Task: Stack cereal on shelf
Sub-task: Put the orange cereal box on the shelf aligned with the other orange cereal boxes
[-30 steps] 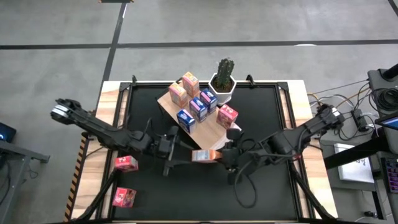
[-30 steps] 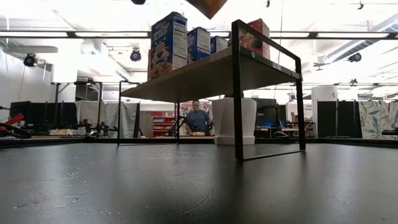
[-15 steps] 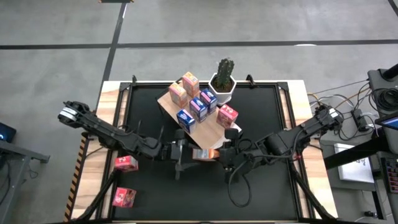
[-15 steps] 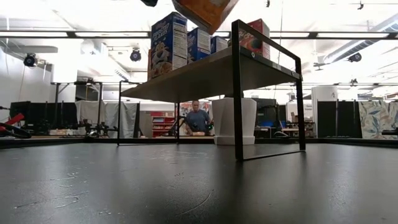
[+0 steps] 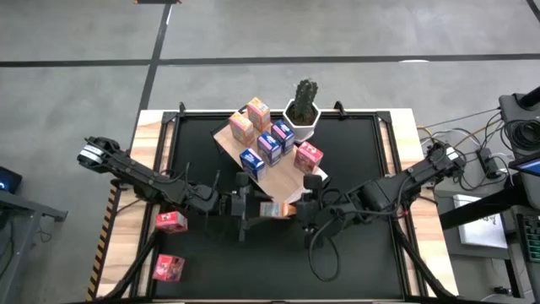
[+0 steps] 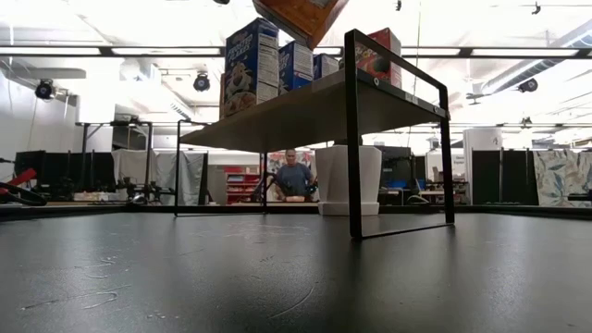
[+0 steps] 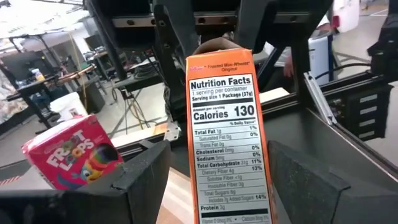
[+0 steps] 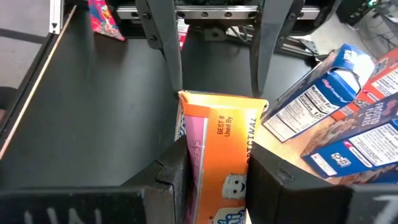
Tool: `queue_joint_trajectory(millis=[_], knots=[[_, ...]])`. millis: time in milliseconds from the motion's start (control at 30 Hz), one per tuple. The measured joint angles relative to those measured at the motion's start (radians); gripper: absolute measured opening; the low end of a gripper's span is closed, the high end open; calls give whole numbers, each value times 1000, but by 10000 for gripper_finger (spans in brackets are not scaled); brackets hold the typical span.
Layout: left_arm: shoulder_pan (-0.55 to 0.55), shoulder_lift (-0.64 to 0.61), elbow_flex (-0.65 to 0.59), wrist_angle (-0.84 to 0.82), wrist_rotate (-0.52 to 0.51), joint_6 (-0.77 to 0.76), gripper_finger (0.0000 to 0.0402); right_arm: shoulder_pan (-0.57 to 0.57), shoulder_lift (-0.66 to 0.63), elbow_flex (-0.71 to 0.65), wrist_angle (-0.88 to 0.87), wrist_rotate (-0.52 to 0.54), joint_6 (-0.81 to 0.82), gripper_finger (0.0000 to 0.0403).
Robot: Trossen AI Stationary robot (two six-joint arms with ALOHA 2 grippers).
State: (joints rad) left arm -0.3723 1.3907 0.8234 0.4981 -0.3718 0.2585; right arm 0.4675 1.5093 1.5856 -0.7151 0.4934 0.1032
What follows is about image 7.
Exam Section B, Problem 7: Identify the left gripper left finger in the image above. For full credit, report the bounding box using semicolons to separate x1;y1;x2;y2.
0;139;171;224

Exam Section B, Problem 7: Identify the wooden workbench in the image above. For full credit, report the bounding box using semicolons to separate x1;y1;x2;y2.
6;63;97;103

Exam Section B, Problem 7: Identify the white bucket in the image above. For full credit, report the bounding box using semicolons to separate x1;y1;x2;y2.
49;91;88;122

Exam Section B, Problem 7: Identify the orange Mini-Wheats cereal box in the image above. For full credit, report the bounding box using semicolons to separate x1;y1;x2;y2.
185;37;277;224

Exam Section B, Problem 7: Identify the person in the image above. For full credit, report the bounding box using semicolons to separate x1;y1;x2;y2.
261;21;333;86

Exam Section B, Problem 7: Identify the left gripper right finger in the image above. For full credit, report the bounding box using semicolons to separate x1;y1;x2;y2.
267;139;398;224

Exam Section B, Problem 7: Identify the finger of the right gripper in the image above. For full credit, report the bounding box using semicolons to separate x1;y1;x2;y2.
153;3;200;123
234;0;276;54

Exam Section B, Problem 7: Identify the red Froot Loops cereal box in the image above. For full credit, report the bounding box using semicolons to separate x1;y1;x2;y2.
21;114;124;190

